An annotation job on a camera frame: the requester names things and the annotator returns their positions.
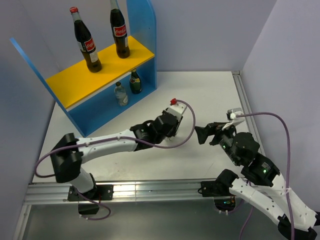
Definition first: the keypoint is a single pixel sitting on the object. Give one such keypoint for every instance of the cola bottle with red cap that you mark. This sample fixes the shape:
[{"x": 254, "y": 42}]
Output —
[{"x": 85, "y": 42}]

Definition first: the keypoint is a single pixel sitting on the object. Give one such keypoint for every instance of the green Perrier glass bottle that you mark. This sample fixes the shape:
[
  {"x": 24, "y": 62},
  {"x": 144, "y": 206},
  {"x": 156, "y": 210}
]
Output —
[{"x": 135, "y": 82}]

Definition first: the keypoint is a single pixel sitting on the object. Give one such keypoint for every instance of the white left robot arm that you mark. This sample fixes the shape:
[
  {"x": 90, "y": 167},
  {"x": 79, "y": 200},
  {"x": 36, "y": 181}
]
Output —
[{"x": 71, "y": 152}]

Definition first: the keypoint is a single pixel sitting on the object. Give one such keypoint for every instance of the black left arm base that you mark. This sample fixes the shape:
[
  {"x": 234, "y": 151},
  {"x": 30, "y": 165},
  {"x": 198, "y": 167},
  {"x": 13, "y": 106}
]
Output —
[{"x": 89, "y": 203}]

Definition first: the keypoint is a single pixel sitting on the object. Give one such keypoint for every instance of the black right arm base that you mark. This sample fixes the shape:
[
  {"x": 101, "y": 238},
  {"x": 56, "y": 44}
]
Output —
[{"x": 224, "y": 201}]

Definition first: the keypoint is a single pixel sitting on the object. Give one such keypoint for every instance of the aluminium table edge rail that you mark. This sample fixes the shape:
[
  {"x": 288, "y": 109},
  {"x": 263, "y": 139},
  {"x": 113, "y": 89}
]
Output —
[{"x": 250, "y": 121}]

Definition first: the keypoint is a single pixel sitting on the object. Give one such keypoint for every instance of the aluminium front mounting rail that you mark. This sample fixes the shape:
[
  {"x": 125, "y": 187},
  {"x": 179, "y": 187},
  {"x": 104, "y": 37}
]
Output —
[{"x": 52, "y": 193}]

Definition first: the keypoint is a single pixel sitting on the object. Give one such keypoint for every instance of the cola bottle without cap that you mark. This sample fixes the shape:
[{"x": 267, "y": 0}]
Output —
[{"x": 119, "y": 30}]

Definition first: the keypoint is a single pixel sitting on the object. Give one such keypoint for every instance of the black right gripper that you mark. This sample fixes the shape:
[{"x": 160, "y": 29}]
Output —
[{"x": 214, "y": 127}]

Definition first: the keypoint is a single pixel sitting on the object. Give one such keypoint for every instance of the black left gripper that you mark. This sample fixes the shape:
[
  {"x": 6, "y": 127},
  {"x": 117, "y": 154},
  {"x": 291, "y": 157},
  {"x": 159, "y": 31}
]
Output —
[{"x": 173, "y": 132}]

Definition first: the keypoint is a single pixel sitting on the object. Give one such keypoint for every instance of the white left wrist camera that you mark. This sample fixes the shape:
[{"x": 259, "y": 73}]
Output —
[{"x": 177, "y": 109}]

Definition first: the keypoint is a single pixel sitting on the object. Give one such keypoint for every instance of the blue and yellow shelf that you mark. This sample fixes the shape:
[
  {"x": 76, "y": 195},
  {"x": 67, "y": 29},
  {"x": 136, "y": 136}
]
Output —
[{"x": 88, "y": 99}]

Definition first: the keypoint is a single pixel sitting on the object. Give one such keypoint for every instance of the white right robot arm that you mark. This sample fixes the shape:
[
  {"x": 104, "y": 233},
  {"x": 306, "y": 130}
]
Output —
[{"x": 264, "y": 186}]

